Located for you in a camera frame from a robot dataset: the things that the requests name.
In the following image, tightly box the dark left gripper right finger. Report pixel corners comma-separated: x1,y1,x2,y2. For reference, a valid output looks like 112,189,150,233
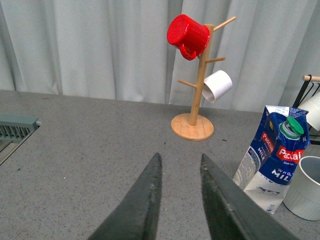
200,154,298,240

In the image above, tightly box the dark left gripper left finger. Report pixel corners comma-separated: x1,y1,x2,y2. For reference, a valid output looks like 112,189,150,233
89,153,162,240

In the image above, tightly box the blue white milk carton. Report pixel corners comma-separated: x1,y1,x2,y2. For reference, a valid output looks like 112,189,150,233
233,105,311,214

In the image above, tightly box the cream HOME mug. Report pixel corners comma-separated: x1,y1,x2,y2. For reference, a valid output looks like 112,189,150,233
283,156,320,221

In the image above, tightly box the small white cup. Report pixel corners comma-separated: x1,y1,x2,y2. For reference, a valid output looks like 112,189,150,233
202,70,233,103

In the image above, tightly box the wooden mug tree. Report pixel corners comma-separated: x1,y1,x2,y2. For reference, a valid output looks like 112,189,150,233
170,16,236,141

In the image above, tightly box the cream ribbed hanging mug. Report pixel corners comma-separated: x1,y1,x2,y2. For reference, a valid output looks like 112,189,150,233
298,92,320,132

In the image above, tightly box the grey green dish rack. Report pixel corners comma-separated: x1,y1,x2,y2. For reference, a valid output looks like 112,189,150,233
0,113,42,165

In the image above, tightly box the red mug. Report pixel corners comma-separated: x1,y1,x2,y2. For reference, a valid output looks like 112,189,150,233
166,14,211,61

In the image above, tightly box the black wire mug rack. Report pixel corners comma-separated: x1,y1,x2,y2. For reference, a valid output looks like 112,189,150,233
292,74,320,146

